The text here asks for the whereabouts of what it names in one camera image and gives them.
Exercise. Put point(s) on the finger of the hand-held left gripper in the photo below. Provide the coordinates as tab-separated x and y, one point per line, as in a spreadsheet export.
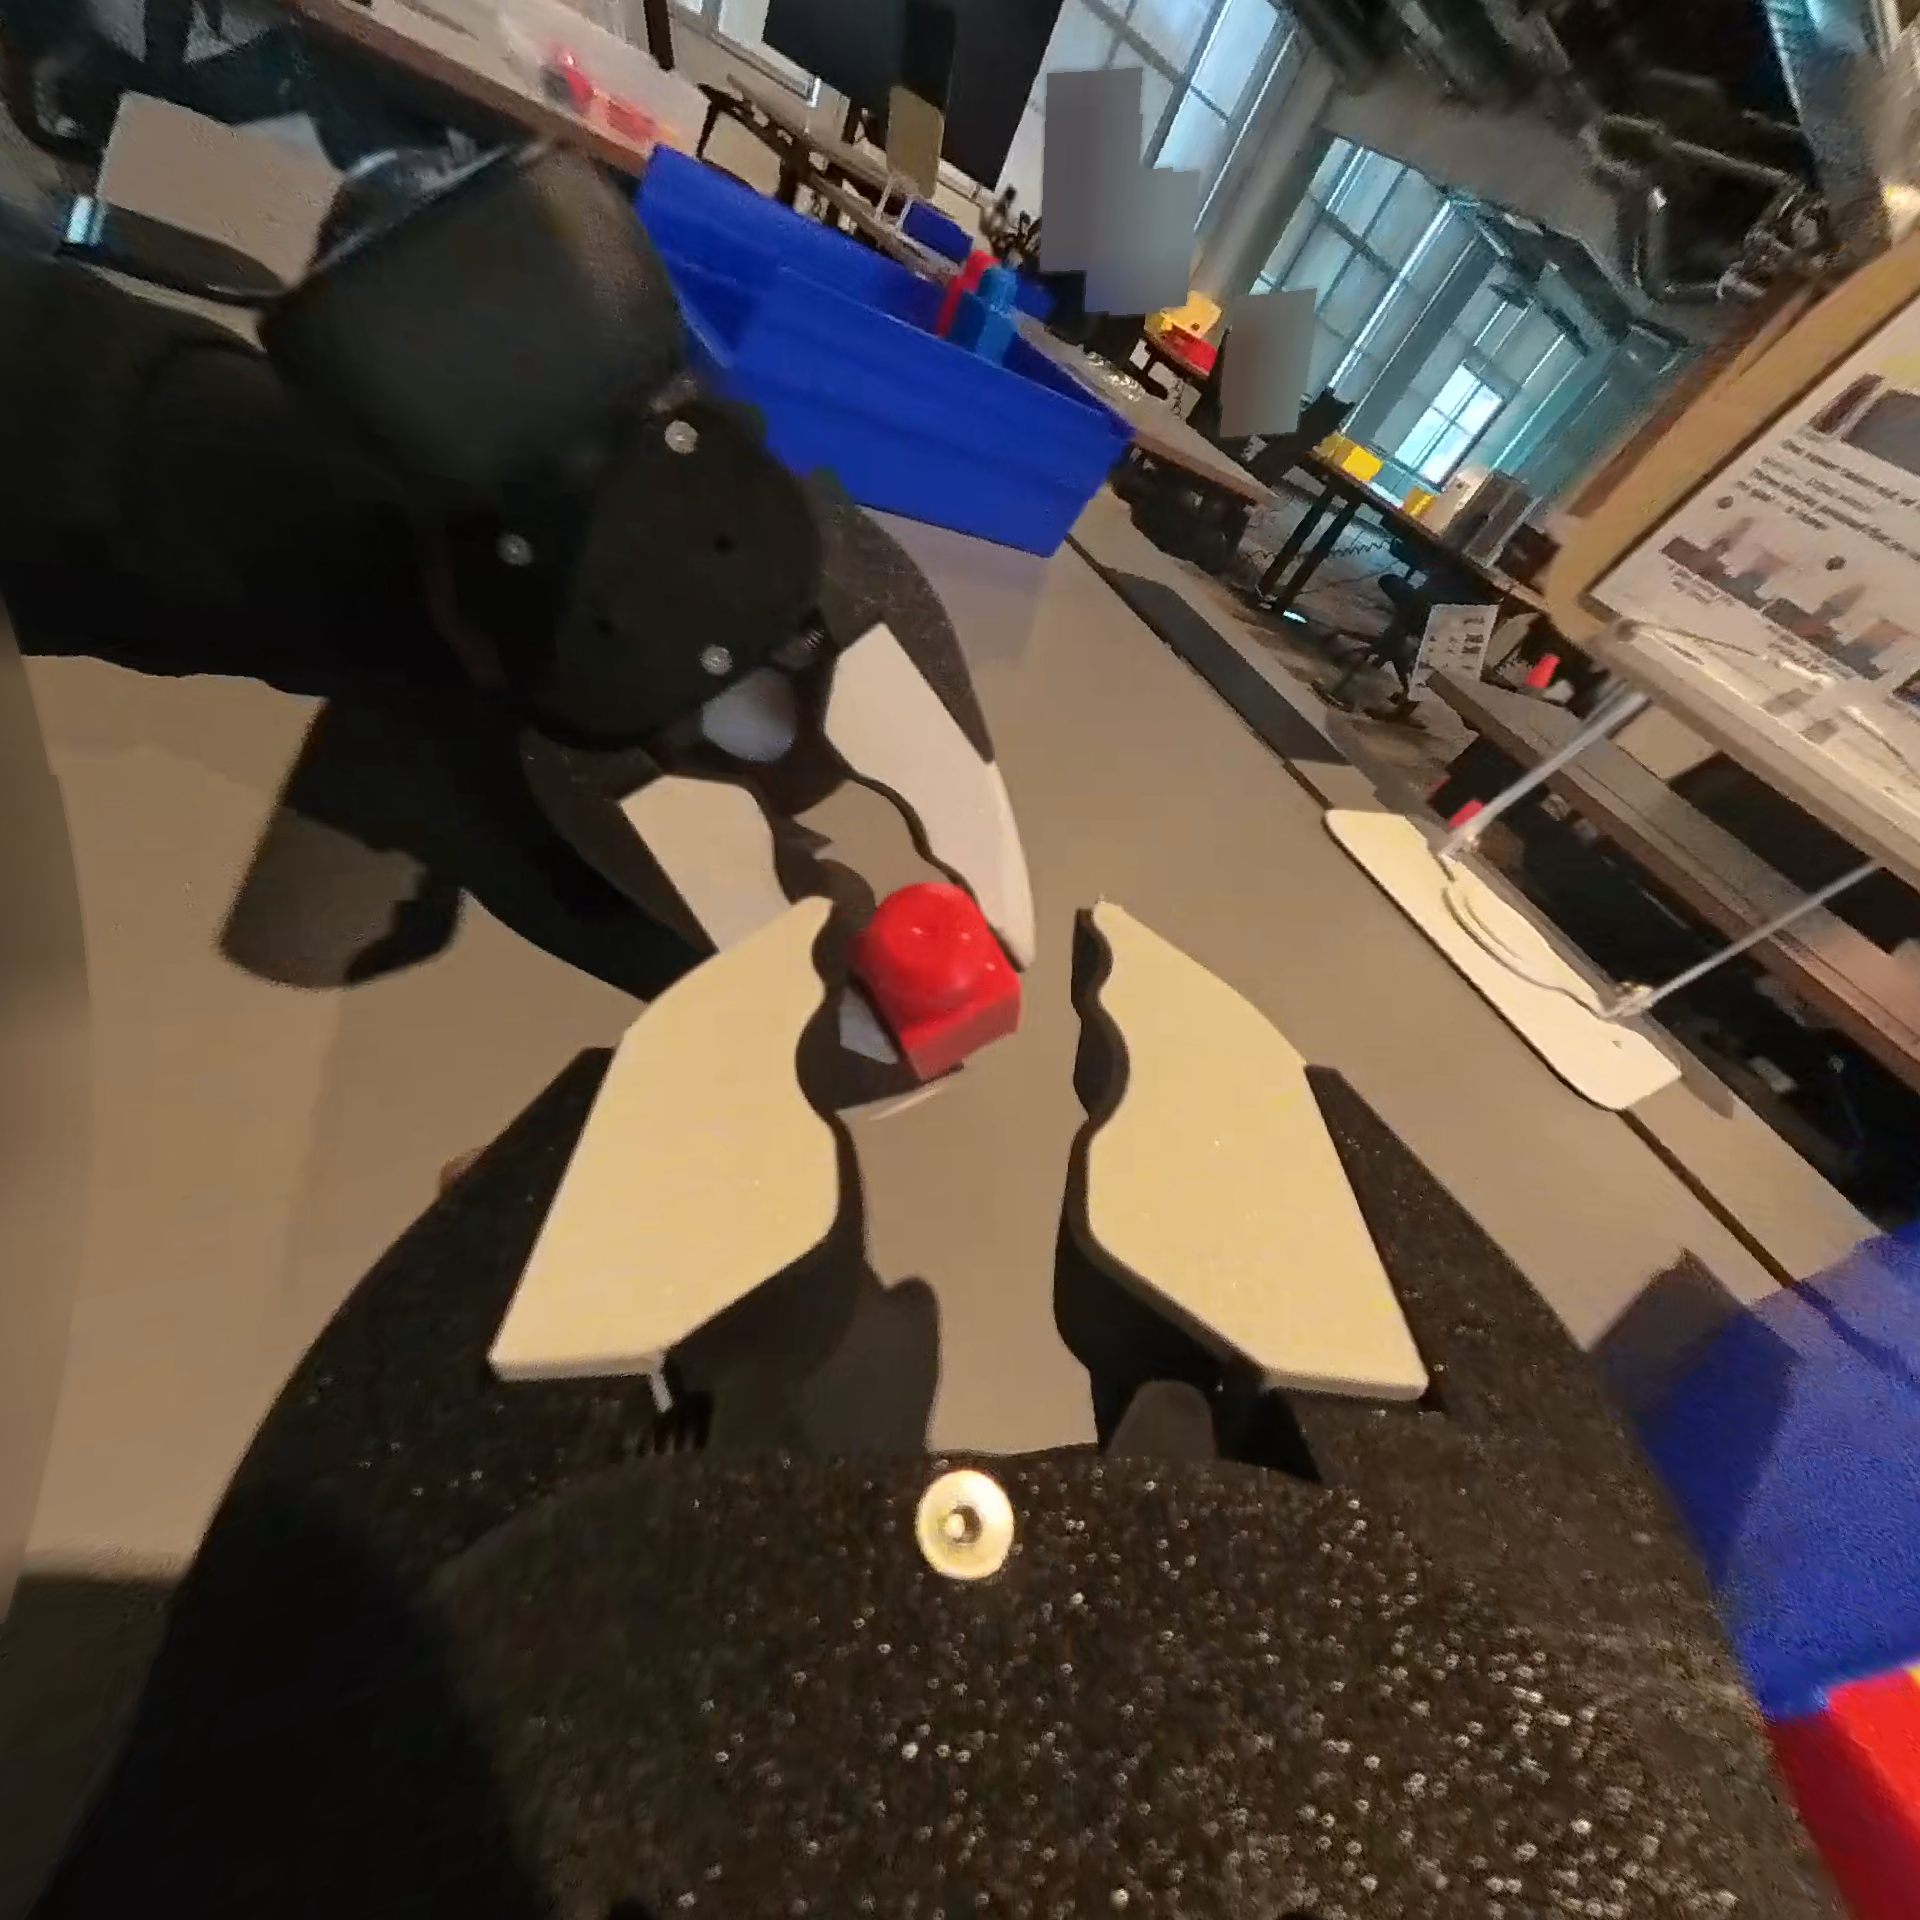
704	856
937	751

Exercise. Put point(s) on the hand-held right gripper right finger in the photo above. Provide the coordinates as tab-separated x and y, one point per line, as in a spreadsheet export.
1243	1184

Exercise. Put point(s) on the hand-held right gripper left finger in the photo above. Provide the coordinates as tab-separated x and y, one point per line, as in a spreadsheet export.
675	1171

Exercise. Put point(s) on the red mega block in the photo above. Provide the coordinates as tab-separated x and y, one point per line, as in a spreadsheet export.
972	285
1860	1799
937	967

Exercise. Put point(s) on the blue plastic storage bin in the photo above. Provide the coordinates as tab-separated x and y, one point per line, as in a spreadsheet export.
930	436
1769	1484
780	225

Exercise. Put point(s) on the person's left forearm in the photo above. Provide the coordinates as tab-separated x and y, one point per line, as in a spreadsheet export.
150	481

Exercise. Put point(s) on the blue mega block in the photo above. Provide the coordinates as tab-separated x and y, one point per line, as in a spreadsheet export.
1001	318

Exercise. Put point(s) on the black mat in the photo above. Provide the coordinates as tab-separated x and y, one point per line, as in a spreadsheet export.
1231	661

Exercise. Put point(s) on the white sign stand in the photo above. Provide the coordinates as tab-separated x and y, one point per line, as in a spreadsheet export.
1499	960

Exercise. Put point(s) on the wooden edged table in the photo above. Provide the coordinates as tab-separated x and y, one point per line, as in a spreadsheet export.
451	60
1200	441

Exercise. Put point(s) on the yellow and red bins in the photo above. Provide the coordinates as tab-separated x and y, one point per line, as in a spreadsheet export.
1185	327

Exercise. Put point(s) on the yellow bin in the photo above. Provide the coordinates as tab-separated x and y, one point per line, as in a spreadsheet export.
1348	459

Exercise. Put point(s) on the dark top table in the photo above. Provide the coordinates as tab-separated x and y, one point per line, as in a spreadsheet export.
1724	870

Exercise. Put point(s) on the black monitor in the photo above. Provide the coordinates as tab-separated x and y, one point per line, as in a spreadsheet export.
945	76

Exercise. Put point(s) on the poster board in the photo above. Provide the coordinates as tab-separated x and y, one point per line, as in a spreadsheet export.
1769	557

